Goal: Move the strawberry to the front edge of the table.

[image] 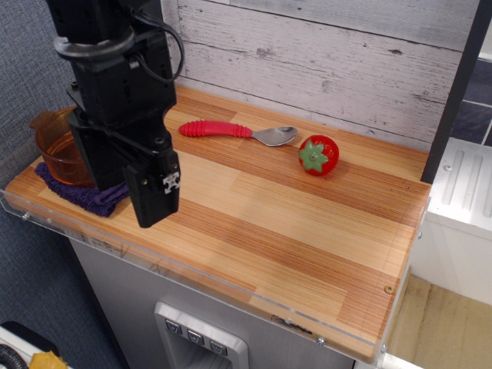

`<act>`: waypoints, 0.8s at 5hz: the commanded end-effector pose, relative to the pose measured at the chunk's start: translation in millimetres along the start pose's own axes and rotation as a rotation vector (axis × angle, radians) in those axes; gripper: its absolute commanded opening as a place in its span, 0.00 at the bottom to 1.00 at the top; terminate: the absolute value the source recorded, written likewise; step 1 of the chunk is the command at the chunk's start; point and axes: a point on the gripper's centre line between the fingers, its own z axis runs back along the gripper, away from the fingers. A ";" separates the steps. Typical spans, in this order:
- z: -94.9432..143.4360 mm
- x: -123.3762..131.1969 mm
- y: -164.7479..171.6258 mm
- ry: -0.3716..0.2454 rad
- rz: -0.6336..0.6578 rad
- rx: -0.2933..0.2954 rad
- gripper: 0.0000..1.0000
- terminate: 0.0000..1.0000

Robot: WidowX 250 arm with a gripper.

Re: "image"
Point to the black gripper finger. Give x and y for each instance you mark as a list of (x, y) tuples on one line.
[(100, 159), (154, 184)]

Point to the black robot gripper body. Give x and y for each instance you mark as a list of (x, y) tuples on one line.
[(125, 88)]

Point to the red toy strawberry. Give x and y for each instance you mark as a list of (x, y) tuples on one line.
[(318, 155)]

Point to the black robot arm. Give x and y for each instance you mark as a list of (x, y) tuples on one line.
[(90, 22)]

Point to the purple folded towel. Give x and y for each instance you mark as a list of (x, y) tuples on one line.
[(101, 203)]

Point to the amber glass pot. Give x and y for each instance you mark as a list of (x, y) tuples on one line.
[(54, 139)]

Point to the clear acrylic table guard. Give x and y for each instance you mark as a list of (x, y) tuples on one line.
[(329, 273)]

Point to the grey cabinet under table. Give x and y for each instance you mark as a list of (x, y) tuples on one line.
[(128, 291)]

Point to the silver dispenser panel with buttons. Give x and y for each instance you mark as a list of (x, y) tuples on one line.
[(192, 343)]

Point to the yellow object bottom left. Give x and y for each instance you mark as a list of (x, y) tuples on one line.
[(47, 360)]

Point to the white appliance at right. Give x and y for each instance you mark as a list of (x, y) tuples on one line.
[(453, 246)]

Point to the red handled metal spoon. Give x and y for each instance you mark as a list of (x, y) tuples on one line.
[(271, 137)]

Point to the dark grey right post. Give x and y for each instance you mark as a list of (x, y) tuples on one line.
[(465, 70)]

